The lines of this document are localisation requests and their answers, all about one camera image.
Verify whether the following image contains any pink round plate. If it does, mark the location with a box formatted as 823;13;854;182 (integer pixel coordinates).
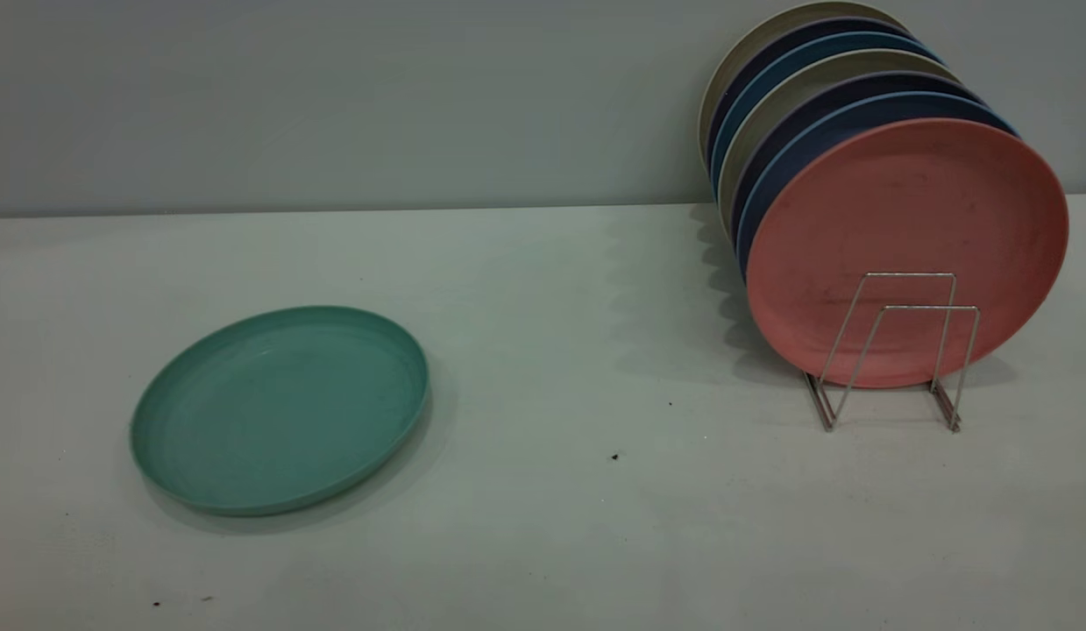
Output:
746;118;1070;389

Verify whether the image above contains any silver wire plate rack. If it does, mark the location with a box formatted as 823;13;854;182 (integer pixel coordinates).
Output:
803;272;982;433

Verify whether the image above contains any dark purple round plate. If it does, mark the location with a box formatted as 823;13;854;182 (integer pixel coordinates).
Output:
731;72;990;246
706;18;912;167

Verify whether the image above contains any beige round plate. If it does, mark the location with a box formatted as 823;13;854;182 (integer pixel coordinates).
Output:
698;1;912;172
718;50;960;233

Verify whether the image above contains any green round plate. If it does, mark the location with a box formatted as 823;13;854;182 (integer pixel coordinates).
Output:
129;305;431;516

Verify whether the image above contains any teal blue round plate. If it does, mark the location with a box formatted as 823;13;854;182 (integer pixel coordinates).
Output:
711;32;942;198

